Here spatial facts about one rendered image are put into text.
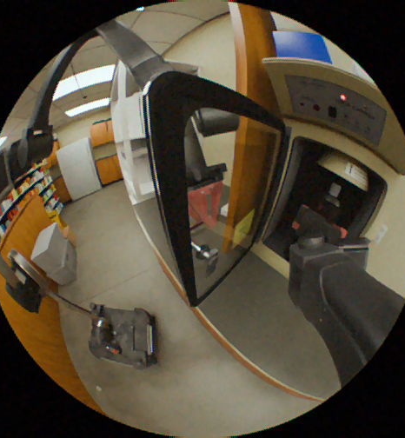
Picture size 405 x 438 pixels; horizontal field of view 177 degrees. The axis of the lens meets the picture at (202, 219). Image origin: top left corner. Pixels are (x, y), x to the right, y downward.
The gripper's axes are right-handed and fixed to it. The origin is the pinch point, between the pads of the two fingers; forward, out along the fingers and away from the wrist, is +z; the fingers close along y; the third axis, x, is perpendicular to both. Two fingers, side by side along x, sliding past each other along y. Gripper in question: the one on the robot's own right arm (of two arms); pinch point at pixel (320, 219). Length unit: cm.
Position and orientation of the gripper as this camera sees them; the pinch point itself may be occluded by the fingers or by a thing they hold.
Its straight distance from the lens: 42.4
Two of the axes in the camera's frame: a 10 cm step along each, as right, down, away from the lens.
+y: -6.6, -4.7, 5.9
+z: 7.5, -3.5, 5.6
